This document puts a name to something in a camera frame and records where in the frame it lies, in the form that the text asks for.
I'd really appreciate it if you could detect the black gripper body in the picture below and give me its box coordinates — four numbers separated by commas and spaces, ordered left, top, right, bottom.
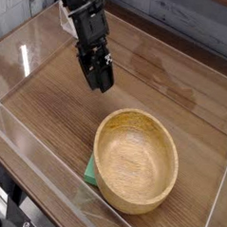
67, 0, 112, 71

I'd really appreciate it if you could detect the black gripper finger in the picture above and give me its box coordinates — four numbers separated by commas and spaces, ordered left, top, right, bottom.
80, 57, 101, 90
100, 65, 115, 93

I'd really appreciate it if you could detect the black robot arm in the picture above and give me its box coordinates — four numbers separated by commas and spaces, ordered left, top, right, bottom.
62, 0, 115, 93

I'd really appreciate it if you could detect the brown wooden oval bowl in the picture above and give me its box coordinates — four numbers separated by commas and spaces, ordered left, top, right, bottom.
93, 108, 180, 215

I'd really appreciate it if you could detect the green block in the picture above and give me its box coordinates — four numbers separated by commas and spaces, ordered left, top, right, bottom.
84, 156, 97, 185

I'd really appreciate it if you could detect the clear acrylic corner bracket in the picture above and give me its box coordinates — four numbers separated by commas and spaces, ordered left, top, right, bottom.
59, 1, 77, 39

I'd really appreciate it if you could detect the clear acrylic tray wall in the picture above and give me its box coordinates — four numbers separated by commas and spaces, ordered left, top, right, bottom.
0, 5, 227, 227

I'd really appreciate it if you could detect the black metal bracket with bolt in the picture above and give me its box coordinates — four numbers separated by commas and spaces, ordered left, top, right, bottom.
6, 198, 35, 227

